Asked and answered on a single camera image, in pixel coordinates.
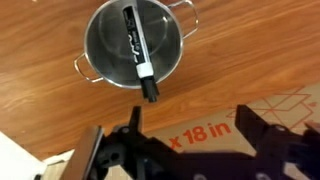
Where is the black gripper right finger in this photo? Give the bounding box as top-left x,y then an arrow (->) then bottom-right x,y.
234,104 -> 320,180

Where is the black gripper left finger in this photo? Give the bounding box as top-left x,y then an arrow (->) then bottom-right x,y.
61,105 -> 181,180

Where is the black white Expo marker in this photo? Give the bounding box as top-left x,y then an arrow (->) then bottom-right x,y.
122,4 -> 160,103

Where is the pale ribbed board panel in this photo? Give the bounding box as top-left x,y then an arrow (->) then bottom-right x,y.
41,151 -> 134,180

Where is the small stainless steel pot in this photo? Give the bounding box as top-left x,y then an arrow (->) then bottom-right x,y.
73,0 -> 199,90

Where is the brown cardboard sheet red print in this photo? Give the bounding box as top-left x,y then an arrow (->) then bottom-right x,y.
143,83 -> 320,180

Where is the white tape strip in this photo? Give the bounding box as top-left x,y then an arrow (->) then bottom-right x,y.
43,149 -> 76,165

